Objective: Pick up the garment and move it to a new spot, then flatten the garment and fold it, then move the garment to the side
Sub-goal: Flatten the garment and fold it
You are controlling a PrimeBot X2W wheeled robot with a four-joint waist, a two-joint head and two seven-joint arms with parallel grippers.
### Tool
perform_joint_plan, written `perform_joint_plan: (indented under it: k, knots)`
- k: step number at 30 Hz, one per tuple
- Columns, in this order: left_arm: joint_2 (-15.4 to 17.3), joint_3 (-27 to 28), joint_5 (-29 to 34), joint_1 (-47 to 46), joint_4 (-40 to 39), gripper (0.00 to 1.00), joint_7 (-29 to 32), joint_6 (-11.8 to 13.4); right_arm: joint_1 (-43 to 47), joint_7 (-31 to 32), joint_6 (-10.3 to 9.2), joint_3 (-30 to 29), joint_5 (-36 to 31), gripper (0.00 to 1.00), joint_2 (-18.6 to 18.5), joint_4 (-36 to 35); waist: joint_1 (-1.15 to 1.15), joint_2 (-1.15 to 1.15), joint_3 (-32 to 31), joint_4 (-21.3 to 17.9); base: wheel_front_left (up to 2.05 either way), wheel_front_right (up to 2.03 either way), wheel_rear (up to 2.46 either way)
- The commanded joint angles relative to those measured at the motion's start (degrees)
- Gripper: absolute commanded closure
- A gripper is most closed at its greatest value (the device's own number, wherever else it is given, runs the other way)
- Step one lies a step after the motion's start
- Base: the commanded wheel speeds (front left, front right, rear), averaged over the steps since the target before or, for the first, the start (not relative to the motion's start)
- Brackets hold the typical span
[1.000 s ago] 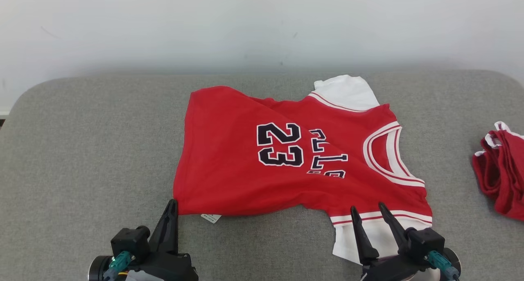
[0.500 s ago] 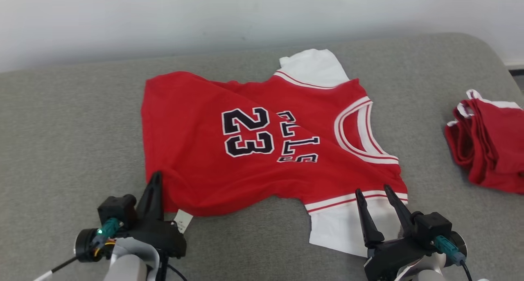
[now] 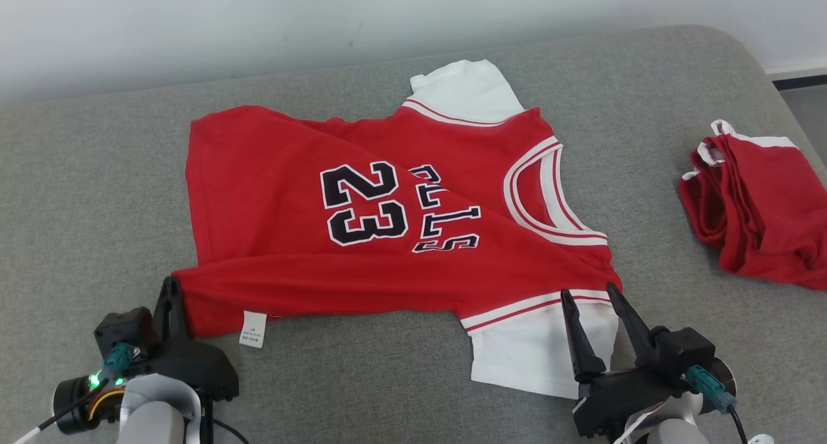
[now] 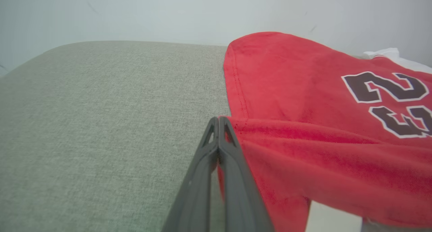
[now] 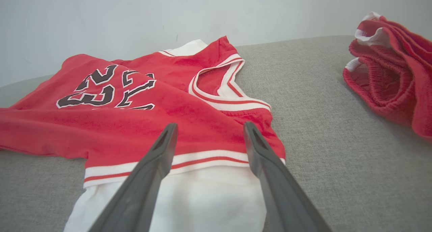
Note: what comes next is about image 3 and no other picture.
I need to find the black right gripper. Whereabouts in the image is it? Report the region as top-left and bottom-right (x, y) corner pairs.
(560, 282), (691, 439)

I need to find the red white basketball jersey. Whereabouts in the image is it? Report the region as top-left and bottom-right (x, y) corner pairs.
(173, 59), (624, 399)

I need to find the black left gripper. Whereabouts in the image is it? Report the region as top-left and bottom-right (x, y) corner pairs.
(138, 275), (240, 401)

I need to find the red shorts white trim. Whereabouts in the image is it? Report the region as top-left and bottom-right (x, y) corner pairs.
(678, 120), (827, 291)

